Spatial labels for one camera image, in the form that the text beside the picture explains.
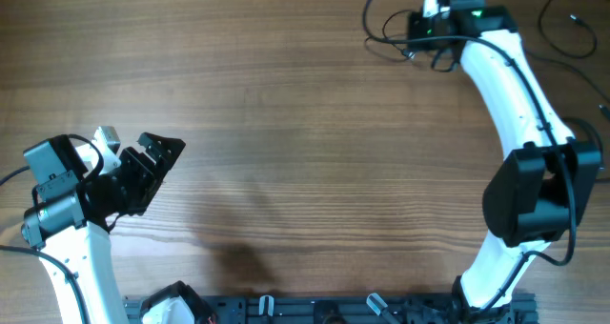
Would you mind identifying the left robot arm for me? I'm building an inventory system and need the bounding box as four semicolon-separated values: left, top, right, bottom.
21;126;186;323

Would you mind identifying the left camera black cable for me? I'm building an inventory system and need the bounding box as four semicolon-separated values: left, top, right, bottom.
0;132;105;324

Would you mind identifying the camera black cable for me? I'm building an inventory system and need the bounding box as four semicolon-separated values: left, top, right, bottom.
360;0;606;315
0;132;105;324

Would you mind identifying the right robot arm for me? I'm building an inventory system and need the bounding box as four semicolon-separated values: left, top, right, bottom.
408;0;601;323

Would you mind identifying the right camera black cable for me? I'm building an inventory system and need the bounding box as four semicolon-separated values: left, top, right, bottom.
360;0;606;315

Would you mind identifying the thick black USB cable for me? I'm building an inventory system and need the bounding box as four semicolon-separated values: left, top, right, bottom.
363;9;461;73

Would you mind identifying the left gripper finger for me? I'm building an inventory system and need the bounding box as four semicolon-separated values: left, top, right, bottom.
137;132;172;165
159;137;186;179

